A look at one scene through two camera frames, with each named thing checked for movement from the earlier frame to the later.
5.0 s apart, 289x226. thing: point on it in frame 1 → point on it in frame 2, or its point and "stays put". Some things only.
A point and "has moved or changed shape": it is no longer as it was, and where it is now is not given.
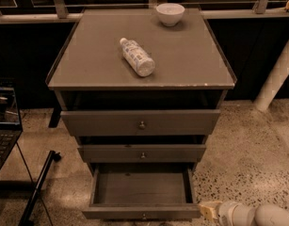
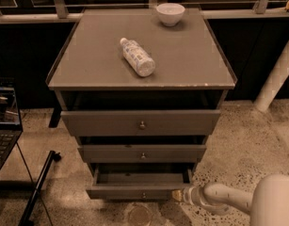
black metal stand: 54,155 stays put
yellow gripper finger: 208,209 → 177,195
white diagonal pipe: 278,76 stays put
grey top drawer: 141,122 stays put
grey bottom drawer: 142,191 has moved or changed shape
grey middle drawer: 141,153 stays put
